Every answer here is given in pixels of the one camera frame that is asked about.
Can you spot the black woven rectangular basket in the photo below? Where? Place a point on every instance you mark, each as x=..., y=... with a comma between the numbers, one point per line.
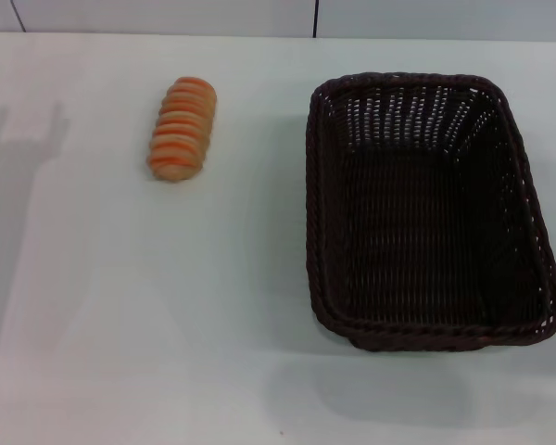
x=412, y=259

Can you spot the orange striped bread loaf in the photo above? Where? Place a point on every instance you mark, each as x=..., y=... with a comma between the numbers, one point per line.
x=181, y=134

